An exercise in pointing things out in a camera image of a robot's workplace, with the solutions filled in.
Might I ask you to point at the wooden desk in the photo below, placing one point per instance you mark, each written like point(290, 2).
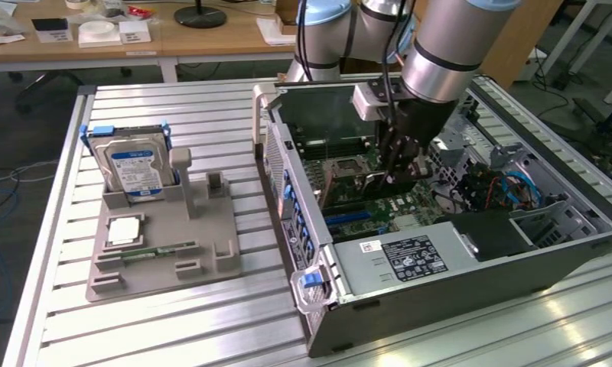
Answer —
point(193, 40)

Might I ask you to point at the wooden cabinet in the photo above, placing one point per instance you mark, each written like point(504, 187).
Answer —
point(528, 38)

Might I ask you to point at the clear plastic bag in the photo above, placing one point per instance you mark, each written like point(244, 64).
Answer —
point(0, 19)

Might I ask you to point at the silver CPU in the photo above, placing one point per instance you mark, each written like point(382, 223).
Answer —
point(124, 231)

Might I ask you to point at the grey metal disk bay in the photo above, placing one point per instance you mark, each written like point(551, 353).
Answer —
point(546, 223)

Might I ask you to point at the plain white box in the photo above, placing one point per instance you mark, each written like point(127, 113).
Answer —
point(133, 32)

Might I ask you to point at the green motherboard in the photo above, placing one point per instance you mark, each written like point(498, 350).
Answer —
point(408, 208)

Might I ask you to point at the grey case latch blue tab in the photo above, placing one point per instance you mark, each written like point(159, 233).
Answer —
point(311, 284)

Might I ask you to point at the green RAM stick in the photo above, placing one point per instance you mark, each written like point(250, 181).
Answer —
point(149, 253)

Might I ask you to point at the black open PC case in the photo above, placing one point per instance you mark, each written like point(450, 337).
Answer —
point(439, 306)

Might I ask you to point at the black office chair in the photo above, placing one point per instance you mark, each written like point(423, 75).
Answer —
point(45, 86)

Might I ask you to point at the grey parts rack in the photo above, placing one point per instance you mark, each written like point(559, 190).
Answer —
point(204, 244)

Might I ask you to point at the white stacked booklet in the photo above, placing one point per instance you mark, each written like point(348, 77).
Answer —
point(275, 32)

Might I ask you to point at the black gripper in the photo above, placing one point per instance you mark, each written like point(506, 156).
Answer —
point(418, 122)

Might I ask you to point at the black and white box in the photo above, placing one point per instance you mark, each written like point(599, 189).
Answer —
point(52, 30)

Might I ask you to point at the white box with round dish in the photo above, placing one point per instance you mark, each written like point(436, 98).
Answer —
point(97, 33)

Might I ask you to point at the red packet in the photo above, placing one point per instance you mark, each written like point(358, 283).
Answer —
point(137, 10)

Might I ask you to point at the hard disk in blue caddy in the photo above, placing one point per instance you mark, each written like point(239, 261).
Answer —
point(132, 168)

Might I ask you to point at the dark hinged case panel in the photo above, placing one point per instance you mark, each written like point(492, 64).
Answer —
point(319, 111)

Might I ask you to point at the grey power supply unit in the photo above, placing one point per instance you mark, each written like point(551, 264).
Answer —
point(414, 264)

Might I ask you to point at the black RAM slot bank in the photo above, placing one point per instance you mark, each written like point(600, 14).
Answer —
point(331, 148)

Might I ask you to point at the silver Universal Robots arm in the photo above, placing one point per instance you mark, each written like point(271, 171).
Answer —
point(442, 42)

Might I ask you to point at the brown cardboard box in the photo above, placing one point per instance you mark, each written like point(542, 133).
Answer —
point(286, 10)

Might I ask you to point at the blue expansion slot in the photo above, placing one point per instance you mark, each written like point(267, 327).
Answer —
point(348, 218)

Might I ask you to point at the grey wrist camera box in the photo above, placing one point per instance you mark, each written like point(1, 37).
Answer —
point(370, 102)

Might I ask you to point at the white paper card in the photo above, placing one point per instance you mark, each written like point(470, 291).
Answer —
point(5, 39)

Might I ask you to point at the black round lamp base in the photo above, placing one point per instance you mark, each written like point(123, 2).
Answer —
point(200, 16)

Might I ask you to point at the white desk frame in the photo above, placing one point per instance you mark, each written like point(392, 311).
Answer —
point(579, 34)

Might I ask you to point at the CPU socket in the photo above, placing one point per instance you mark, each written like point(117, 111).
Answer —
point(350, 167)

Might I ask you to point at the white tape roll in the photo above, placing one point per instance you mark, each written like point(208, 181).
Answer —
point(76, 4)

